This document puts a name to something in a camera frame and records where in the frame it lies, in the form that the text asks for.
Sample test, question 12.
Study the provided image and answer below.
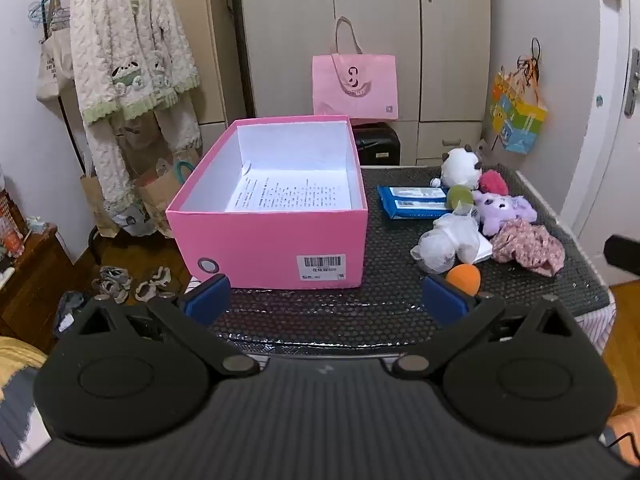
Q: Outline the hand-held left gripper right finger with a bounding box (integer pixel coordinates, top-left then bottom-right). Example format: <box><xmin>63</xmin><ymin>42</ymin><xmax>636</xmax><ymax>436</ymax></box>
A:
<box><xmin>391</xmin><ymin>274</ymin><xmax>583</xmax><ymax>378</ymax></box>

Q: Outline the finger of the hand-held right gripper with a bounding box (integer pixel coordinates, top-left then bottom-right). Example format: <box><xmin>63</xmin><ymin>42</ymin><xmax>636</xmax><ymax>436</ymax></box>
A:
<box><xmin>603</xmin><ymin>234</ymin><xmax>640</xmax><ymax>277</ymax></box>

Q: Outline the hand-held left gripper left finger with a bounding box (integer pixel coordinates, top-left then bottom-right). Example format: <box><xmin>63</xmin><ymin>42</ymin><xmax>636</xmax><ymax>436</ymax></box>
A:
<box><xmin>60</xmin><ymin>274</ymin><xmax>261</xmax><ymax>378</ymax></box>

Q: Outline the white tissue pack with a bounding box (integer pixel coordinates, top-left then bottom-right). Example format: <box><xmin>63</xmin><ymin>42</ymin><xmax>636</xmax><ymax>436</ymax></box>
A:
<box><xmin>470</xmin><ymin>232</ymin><xmax>496</xmax><ymax>265</ymax></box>

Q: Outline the pink cardboard box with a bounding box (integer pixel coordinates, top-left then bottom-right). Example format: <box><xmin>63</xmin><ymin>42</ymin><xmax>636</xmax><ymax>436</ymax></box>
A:
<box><xmin>166</xmin><ymin>114</ymin><xmax>370</xmax><ymax>291</ymax></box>

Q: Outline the pink floral cloth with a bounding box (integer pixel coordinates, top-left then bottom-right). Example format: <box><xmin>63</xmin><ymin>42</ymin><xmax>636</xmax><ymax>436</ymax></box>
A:
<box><xmin>491</xmin><ymin>219</ymin><xmax>566</xmax><ymax>278</ymax></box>

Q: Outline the blue wet wipes packet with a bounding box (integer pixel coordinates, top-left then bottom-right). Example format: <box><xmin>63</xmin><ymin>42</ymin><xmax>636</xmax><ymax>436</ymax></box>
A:
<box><xmin>376</xmin><ymin>185</ymin><xmax>451</xmax><ymax>220</ymax></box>

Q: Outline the purple plush bear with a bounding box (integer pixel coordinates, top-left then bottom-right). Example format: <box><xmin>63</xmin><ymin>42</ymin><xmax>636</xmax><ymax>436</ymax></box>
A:
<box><xmin>472</xmin><ymin>190</ymin><xmax>538</xmax><ymax>238</ymax></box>

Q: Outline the white door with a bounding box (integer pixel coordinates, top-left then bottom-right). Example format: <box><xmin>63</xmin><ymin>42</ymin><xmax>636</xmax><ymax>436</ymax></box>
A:
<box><xmin>560</xmin><ymin>0</ymin><xmax>640</xmax><ymax>291</ymax></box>

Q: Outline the pink fuzzy ball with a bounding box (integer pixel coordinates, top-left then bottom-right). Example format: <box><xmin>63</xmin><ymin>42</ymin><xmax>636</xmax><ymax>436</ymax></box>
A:
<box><xmin>479</xmin><ymin>170</ymin><xmax>510</xmax><ymax>196</ymax></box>

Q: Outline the white cow plush toy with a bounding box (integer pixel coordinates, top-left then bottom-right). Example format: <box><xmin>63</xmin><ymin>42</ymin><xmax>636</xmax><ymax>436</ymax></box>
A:
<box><xmin>431</xmin><ymin>144</ymin><xmax>483</xmax><ymax>188</ymax></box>

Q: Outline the dark cloth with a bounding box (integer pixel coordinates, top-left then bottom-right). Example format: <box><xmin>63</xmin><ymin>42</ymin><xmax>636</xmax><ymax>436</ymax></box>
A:
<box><xmin>52</xmin><ymin>290</ymin><xmax>93</xmax><ymax>338</ymax></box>

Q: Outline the printed paper sheet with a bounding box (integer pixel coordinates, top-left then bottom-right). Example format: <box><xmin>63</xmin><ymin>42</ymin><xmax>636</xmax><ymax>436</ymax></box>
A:
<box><xmin>239</xmin><ymin>162</ymin><xmax>353</xmax><ymax>212</ymax></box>

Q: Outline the colourful paper gift bag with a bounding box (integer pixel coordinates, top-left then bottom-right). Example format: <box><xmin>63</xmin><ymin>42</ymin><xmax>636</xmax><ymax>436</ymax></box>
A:
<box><xmin>487</xmin><ymin>37</ymin><xmax>548</xmax><ymax>155</ymax></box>

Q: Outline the black suitcase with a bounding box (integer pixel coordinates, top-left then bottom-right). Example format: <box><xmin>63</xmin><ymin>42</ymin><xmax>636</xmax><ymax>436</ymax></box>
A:
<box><xmin>352</xmin><ymin>121</ymin><xmax>402</xmax><ymax>167</ymax></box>

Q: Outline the wooden nightstand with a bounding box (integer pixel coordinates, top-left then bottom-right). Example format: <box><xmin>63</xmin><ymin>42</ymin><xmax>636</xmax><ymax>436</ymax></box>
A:
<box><xmin>0</xmin><ymin>225</ymin><xmax>76</xmax><ymax>351</ymax></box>

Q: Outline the yellow blanket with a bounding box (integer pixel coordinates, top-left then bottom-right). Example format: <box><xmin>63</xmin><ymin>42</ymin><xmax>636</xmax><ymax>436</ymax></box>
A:
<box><xmin>0</xmin><ymin>335</ymin><xmax>51</xmax><ymax>468</ymax></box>

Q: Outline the black clothes rack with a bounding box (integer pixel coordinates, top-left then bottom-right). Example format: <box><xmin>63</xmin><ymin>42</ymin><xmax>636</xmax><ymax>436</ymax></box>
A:
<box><xmin>37</xmin><ymin>0</ymin><xmax>101</xmax><ymax>266</ymax></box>

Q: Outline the pink tote bag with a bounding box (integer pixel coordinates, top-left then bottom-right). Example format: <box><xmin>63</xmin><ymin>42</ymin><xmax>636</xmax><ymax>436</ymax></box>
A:
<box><xmin>312</xmin><ymin>16</ymin><xmax>399</xmax><ymax>122</ymax></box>

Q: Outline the canvas tote bag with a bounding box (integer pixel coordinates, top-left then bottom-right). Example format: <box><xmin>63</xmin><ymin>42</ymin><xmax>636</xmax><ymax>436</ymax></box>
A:
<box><xmin>36</xmin><ymin>0</ymin><xmax>76</xmax><ymax>106</ymax></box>

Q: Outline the beige wardrobe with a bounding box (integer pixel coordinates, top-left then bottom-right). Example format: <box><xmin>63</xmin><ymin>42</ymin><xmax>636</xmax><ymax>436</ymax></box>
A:
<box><xmin>235</xmin><ymin>0</ymin><xmax>493</xmax><ymax>166</ymax></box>

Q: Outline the white fuzzy cardigan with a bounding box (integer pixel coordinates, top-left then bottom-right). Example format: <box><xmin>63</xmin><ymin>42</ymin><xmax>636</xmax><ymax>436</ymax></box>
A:
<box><xmin>69</xmin><ymin>0</ymin><xmax>201</xmax><ymax>126</ymax></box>

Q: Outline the brown paper bag teal handle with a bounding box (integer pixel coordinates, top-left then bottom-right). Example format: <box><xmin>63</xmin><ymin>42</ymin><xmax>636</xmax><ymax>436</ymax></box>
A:
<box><xmin>137</xmin><ymin>157</ymin><xmax>201</xmax><ymax>238</ymax></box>

